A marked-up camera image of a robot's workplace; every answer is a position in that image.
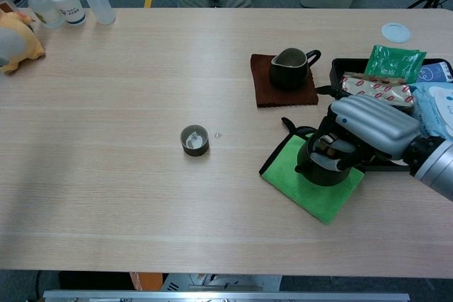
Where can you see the yellow plush toy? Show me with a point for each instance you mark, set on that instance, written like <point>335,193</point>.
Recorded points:
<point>17,44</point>

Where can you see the dark ceramic pitcher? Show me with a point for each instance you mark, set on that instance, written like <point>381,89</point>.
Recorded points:
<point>286,72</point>

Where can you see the orange-brown seat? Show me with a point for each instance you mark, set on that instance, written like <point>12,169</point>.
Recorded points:
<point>147,280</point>

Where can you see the brown cloth mat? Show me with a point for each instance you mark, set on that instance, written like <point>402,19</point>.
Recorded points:
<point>269,86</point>

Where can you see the green tea packet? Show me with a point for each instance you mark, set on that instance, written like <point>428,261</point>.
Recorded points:
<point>393,63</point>

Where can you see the green cloth with black trim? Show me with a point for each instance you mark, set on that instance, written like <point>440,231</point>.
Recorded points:
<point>311,199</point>

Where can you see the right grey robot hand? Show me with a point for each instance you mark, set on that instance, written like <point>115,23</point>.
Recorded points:
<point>375,121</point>

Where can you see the black plastic tray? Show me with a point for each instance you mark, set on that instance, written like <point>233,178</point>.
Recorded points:
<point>338,68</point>

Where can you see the white blue printed packet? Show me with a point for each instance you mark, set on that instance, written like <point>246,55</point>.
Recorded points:
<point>437,72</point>

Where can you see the red white snack packet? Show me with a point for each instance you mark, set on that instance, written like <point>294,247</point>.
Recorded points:
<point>375,91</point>

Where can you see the white paper cup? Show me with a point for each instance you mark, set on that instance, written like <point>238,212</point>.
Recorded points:
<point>67,3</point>

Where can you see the light blue wipes pack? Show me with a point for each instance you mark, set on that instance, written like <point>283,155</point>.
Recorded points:
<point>437,107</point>

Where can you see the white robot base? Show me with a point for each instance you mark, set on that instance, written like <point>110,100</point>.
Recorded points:
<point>219,282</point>

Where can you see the white round table cap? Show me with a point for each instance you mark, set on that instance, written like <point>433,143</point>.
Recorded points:
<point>395,32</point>

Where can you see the grey-green ceramic teacup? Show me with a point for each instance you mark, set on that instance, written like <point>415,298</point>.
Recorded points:
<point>194,141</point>

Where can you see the glass bottle with wooden cap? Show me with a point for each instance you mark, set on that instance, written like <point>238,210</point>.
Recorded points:
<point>40,8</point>

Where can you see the black cast-iron teapot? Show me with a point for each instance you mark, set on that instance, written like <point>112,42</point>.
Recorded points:
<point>320,176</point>

